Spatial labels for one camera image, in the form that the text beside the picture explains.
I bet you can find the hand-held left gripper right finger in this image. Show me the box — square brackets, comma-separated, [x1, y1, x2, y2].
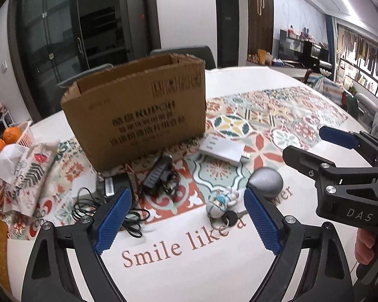
[243, 186, 355, 302]

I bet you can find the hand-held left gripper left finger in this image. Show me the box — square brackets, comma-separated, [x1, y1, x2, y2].
[21, 186, 133, 302]

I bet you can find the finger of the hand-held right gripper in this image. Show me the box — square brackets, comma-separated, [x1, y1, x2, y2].
[282, 145, 338, 183]
[319, 126, 364, 150]

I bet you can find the thin black cable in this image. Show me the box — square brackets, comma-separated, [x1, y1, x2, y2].
[73, 187, 145, 238]

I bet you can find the black-headed key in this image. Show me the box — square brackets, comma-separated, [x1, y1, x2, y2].
[224, 209, 249, 227]

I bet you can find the small black silver device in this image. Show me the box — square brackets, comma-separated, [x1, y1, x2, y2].
[96, 176, 131, 197]

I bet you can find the grey round gadget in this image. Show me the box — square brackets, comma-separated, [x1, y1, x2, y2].
[247, 168, 284, 194]

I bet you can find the blue-haired figurine keychain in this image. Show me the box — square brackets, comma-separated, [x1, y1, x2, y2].
[206, 186, 240, 219]

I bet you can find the black power adapter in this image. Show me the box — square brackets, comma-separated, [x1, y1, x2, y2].
[139, 155, 185, 200]

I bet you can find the silver rectangular USB device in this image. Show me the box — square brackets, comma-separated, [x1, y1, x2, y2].
[198, 134, 251, 164]

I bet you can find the brown cardboard box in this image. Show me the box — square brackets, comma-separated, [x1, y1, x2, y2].
[60, 53, 207, 172]

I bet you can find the person's right hand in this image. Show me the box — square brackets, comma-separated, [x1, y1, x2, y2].
[354, 226, 378, 265]

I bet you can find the patterned tile-print table mat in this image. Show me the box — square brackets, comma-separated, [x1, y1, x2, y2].
[6, 85, 350, 302]

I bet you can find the white TV cabinet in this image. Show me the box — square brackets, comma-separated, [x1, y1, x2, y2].
[247, 55, 306, 78]

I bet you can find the floral tissue box cover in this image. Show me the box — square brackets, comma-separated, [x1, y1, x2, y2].
[0, 143, 62, 217]

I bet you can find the black television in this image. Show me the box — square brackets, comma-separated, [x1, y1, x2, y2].
[280, 29, 312, 60]

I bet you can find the white plastic fruit basket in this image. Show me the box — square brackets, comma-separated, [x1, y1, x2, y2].
[0, 120, 35, 172]

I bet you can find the grey dining chair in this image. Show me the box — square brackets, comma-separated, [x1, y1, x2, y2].
[57, 64, 114, 89]
[149, 47, 217, 70]

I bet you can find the dark interior door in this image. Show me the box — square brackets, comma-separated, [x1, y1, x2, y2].
[216, 0, 240, 68]

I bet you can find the white shoe rack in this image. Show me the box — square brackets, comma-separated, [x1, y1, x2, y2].
[0, 101, 13, 128]

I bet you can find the dark sliding glass door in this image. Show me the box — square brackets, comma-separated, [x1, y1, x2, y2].
[8, 0, 162, 123]

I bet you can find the grey refrigerator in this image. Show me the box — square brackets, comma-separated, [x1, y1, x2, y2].
[118, 0, 162, 52]

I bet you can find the wooden slat wall panel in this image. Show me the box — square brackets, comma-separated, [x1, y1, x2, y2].
[246, 0, 274, 59]

